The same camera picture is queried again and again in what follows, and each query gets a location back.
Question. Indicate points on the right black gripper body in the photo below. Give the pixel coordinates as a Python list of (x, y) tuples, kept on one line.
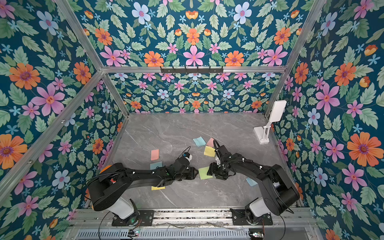
[(216, 169)]

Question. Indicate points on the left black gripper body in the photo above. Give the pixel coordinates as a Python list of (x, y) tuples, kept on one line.
[(188, 174)]

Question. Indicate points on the green memo pad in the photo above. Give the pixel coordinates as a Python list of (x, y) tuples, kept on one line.
[(203, 173)]

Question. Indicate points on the torn yellow memo page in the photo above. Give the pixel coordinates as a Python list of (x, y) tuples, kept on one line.
[(210, 151)]

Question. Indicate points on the torn pink memo page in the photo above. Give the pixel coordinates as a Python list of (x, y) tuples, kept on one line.
[(210, 143)]

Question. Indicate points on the torn blue memo page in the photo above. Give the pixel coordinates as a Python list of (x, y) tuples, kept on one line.
[(199, 142)]

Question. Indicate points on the blue memo pad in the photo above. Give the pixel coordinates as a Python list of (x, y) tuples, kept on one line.
[(156, 165)]

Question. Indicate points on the yellow memo pad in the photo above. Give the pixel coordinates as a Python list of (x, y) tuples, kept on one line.
[(157, 188)]

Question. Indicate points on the pink memo pad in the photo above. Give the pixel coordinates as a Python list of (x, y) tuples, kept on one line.
[(155, 155)]

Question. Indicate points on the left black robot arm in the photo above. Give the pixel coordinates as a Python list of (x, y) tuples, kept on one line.
[(106, 190)]

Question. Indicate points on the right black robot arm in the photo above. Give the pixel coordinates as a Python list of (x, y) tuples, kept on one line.
[(278, 192)]

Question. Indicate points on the small blue paper scrap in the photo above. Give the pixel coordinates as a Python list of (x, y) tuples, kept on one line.
[(251, 182)]

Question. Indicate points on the white phone stand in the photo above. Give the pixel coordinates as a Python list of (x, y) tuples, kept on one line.
[(262, 133)]

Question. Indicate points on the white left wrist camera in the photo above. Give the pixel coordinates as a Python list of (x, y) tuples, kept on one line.
[(187, 156)]

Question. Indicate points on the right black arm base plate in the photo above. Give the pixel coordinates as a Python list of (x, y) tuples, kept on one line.
[(241, 217)]

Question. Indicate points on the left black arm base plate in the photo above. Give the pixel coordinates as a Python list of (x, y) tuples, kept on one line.
[(139, 218)]

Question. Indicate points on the black hook rail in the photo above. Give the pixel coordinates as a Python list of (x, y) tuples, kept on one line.
[(191, 70)]

